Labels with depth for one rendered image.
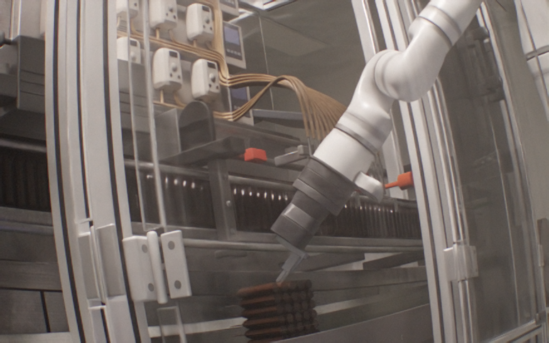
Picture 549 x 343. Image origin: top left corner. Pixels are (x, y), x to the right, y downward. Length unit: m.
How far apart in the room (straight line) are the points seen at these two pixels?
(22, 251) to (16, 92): 0.42
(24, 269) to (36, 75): 0.27
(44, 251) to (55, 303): 0.24
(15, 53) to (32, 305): 0.35
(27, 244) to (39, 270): 0.22
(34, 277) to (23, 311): 0.06
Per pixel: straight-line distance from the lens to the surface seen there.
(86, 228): 0.71
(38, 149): 0.97
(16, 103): 0.93
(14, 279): 1.04
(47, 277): 1.08
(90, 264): 0.68
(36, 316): 1.05
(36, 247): 1.30
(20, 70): 0.94
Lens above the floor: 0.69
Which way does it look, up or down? 12 degrees up
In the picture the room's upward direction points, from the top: 9 degrees counter-clockwise
